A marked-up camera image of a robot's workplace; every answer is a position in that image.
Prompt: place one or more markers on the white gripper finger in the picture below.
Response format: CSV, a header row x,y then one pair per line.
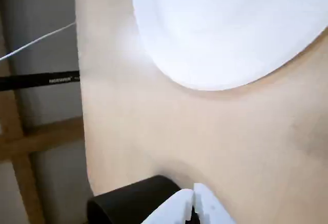
x,y
210,208
174,208

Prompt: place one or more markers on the white round dish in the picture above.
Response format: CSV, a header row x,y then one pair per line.
x,y
225,29

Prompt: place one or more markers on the black printed stand leg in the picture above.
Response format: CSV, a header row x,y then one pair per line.
x,y
30,81

